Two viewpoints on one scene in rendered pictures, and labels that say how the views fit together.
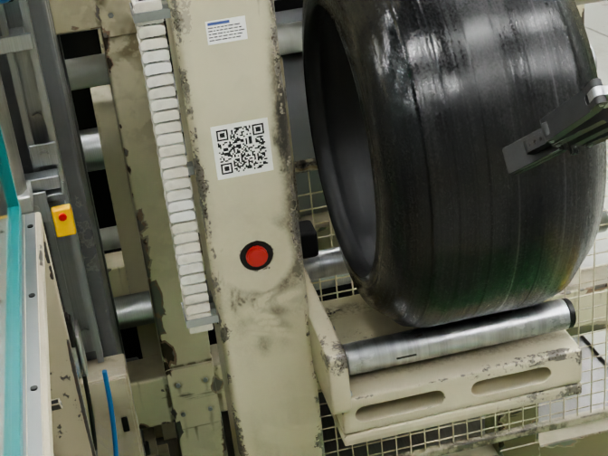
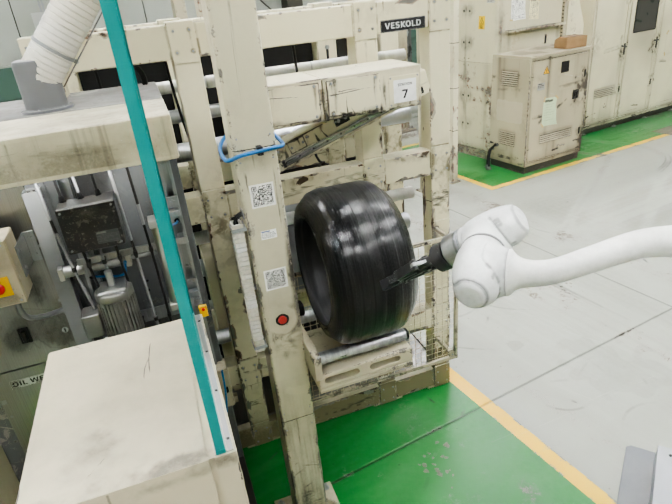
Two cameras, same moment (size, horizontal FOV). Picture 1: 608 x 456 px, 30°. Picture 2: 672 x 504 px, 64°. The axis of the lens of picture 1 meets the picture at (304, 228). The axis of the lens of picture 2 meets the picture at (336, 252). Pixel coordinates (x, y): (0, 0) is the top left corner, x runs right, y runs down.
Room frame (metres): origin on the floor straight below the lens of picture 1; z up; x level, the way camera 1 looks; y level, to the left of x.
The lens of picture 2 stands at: (-0.20, 0.07, 2.05)
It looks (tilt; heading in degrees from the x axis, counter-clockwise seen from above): 26 degrees down; 353
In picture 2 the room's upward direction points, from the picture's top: 6 degrees counter-clockwise
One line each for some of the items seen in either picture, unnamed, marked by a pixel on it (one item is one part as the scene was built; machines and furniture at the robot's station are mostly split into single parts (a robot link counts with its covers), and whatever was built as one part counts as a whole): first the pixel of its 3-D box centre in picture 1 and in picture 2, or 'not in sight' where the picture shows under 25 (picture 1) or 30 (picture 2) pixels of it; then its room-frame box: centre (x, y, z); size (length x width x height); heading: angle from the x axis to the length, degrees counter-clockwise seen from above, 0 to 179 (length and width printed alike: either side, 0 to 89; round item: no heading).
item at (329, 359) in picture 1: (308, 313); (302, 339); (1.46, 0.01, 0.90); 0.40 x 0.03 x 0.10; 10
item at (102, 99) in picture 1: (138, 261); (221, 313); (2.23, 0.37, 0.61); 0.33 x 0.06 x 0.86; 10
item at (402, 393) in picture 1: (453, 375); (362, 361); (1.35, -0.19, 0.83); 0.36 x 0.09 x 0.06; 100
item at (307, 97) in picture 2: not in sight; (332, 93); (1.80, -0.24, 1.71); 0.61 x 0.25 x 0.15; 100
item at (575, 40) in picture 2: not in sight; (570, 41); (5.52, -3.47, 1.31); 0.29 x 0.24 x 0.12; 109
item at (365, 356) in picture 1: (455, 337); (362, 346); (1.35, -0.20, 0.90); 0.35 x 0.05 x 0.05; 100
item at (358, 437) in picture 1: (424, 346); (349, 348); (1.49, -0.17, 0.80); 0.37 x 0.36 x 0.02; 10
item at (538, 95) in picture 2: not in sight; (538, 108); (5.54, -3.16, 0.62); 0.91 x 0.58 x 1.25; 109
